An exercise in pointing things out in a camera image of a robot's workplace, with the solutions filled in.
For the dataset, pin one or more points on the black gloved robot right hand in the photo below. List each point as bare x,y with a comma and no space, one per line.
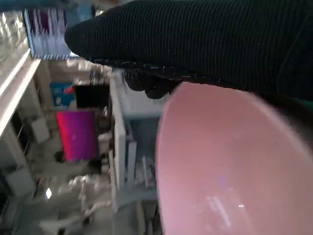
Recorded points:
195,36

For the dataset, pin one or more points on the pink bowl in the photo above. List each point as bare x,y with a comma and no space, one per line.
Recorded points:
220,159

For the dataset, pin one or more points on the magenta monitor screen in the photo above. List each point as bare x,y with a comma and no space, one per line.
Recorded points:
77,135

